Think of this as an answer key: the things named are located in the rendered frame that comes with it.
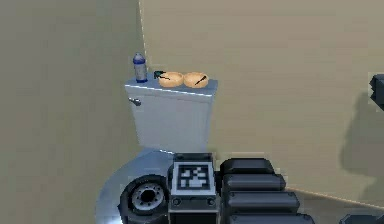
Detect dark grey object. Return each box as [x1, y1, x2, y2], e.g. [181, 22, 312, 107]
[338, 213, 384, 224]

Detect black wall fixture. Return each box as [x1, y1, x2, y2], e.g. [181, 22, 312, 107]
[368, 72, 384, 113]

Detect blue and grey bottle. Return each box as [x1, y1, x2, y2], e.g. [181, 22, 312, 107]
[132, 51, 149, 84]

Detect tan round bowl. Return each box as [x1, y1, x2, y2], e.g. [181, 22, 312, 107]
[157, 71, 185, 89]
[183, 71, 210, 89]

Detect white toilet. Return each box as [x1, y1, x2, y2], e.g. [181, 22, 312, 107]
[95, 77, 219, 224]

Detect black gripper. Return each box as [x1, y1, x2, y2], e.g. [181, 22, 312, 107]
[118, 174, 170, 224]

